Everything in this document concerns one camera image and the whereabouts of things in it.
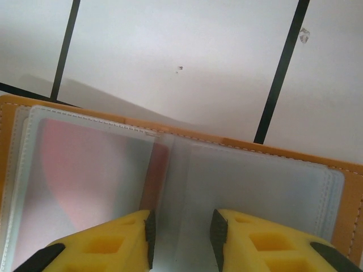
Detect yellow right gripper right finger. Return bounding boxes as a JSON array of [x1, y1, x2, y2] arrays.
[[211, 209, 360, 272]]

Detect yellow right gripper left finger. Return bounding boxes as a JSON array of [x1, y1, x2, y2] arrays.
[[14, 209, 157, 272]]

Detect red white curved card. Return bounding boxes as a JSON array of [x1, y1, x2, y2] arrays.
[[38, 117, 170, 236]]

